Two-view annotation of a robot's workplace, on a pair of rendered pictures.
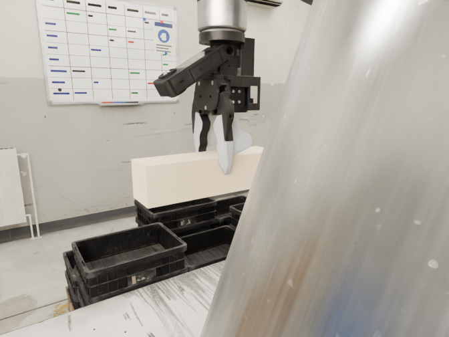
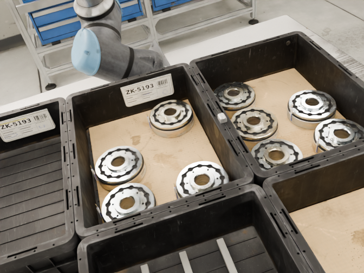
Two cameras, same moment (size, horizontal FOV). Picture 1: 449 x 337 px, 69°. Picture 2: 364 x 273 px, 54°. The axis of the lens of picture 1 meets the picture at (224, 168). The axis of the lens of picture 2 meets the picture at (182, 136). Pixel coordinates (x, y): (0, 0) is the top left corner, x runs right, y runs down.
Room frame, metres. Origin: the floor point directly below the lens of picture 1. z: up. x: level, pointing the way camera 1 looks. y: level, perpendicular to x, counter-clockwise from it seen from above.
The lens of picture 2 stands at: (0.55, -0.89, 1.39)
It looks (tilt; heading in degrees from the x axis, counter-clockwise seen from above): 43 degrees down; 110
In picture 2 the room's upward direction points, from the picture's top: 11 degrees counter-clockwise
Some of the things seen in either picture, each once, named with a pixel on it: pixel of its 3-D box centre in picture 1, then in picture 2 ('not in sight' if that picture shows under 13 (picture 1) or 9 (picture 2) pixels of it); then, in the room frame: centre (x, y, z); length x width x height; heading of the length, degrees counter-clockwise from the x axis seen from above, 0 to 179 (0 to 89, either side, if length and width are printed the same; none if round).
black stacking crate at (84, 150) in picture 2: not in sight; (150, 151); (0.30, -0.42, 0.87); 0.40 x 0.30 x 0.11; 119
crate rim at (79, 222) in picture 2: not in sight; (145, 134); (0.30, -0.42, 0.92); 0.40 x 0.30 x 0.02; 119
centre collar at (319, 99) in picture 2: not in sight; (312, 102); (0.62, -0.23, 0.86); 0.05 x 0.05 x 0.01
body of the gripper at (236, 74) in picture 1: (225, 75); not in sight; (0.54, 0.00, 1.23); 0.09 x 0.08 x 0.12; 124
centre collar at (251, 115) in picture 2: not in sight; (253, 121); (0.50, -0.30, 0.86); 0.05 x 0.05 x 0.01
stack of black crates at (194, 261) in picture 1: (211, 274); not in sight; (1.48, 0.07, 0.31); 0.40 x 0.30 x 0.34; 124
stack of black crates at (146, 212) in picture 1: (176, 236); not in sight; (1.81, 0.29, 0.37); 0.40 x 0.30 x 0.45; 124
